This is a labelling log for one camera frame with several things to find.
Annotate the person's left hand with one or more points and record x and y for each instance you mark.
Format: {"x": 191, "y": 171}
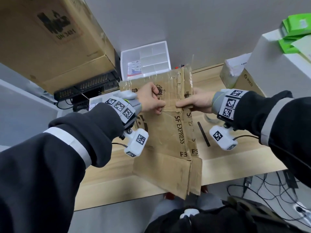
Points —
{"x": 145, "y": 99}

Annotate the person's right hand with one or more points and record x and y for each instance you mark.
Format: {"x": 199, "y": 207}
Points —
{"x": 201, "y": 101}

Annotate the person's left thumb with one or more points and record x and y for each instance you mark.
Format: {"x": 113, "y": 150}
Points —
{"x": 160, "y": 107}

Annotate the person's right thumb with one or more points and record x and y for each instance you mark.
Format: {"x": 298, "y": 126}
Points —
{"x": 186, "y": 103}

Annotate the person's left forearm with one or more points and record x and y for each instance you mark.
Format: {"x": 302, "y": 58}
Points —
{"x": 60, "y": 162}

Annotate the person's right forearm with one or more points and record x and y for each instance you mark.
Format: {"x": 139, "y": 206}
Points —
{"x": 274, "y": 123}

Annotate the clear tape roll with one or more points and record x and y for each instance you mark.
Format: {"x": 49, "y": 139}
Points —
{"x": 211, "y": 119}

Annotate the black stick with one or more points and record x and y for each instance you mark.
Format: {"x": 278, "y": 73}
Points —
{"x": 204, "y": 133}

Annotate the left wrist marker band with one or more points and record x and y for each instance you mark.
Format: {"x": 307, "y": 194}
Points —
{"x": 121, "y": 105}

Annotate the wrist marker band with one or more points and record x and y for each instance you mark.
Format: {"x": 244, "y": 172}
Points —
{"x": 121, "y": 105}
{"x": 229, "y": 104}

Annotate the right wrist marker band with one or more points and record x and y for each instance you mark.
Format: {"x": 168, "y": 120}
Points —
{"x": 229, "y": 104}

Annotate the white plastic compartment tray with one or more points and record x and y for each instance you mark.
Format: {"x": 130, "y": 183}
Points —
{"x": 148, "y": 60}

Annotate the small brown cardboard box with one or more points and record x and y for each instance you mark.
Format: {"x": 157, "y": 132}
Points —
{"x": 245, "y": 80}

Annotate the large white box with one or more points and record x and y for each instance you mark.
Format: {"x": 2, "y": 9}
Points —
{"x": 279, "y": 67}

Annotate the white chest device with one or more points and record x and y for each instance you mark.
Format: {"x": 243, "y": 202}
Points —
{"x": 189, "y": 212}

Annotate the person's body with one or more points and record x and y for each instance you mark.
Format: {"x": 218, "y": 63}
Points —
{"x": 218, "y": 215}

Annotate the black power adapter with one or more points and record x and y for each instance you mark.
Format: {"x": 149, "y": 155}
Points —
{"x": 290, "y": 179}

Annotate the large brown cardboard box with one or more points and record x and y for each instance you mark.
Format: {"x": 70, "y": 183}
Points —
{"x": 48, "y": 41}

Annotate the green packets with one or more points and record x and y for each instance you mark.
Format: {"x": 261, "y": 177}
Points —
{"x": 295, "y": 29}

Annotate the white power strip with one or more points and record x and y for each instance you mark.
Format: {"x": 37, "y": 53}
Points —
{"x": 302, "y": 209}

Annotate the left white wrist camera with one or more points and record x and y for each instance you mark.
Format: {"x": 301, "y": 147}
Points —
{"x": 137, "y": 143}

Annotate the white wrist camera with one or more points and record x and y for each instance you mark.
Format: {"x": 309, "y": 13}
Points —
{"x": 137, "y": 143}
{"x": 222, "y": 138}

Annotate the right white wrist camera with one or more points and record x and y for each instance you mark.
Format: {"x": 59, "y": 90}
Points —
{"x": 222, "y": 138}

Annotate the black network switch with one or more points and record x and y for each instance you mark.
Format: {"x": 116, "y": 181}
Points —
{"x": 85, "y": 90}

